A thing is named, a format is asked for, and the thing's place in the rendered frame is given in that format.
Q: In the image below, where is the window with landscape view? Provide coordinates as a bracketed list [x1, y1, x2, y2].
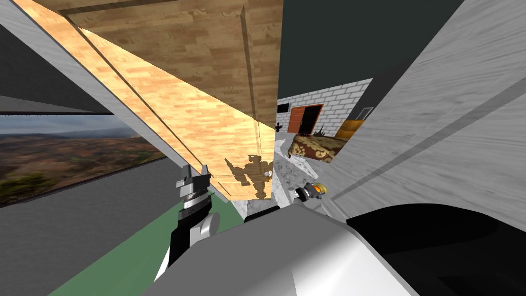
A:
[0, 113, 167, 208]

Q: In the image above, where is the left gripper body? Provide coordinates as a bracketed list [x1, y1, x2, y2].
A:
[176, 174, 213, 201]

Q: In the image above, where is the orange door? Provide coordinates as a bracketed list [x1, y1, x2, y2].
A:
[286, 103, 324, 136]

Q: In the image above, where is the orange wooden cabinet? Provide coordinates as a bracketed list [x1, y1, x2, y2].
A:
[334, 119, 365, 140]

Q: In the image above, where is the grey door leaf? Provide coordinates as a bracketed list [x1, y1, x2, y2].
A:
[315, 0, 526, 233]

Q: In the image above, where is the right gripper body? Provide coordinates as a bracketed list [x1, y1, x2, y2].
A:
[303, 183, 322, 202]

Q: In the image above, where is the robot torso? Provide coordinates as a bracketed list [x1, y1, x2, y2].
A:
[141, 201, 420, 296]

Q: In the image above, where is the bed with patterned brown cover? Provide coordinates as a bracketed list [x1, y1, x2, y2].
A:
[287, 133, 350, 164]

